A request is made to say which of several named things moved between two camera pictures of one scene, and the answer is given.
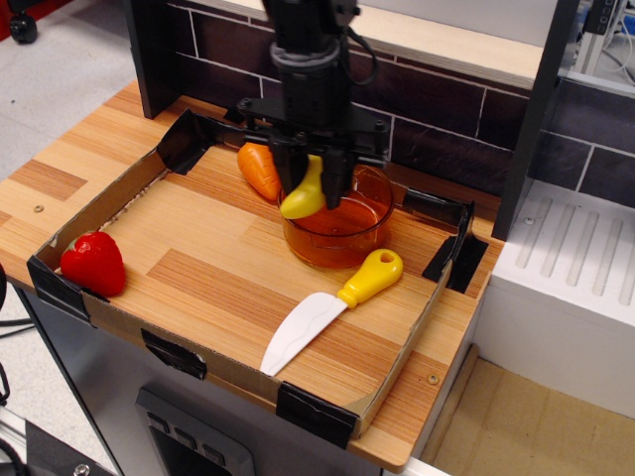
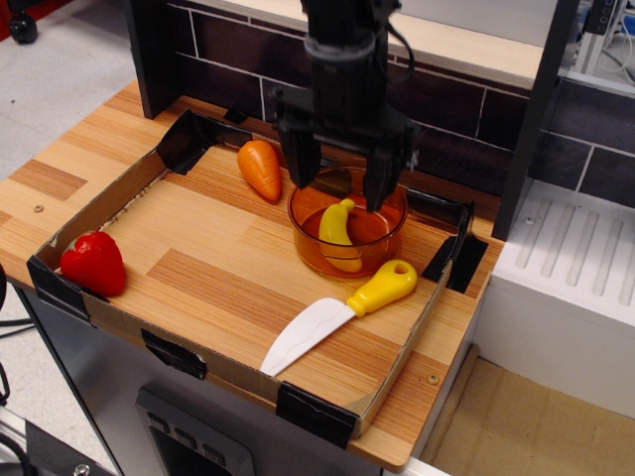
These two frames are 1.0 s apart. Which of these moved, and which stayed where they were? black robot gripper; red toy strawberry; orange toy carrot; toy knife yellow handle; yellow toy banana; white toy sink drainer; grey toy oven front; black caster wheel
Moved: yellow toy banana; black robot gripper; toy knife yellow handle
Stayed: grey toy oven front; white toy sink drainer; red toy strawberry; orange toy carrot; black caster wheel
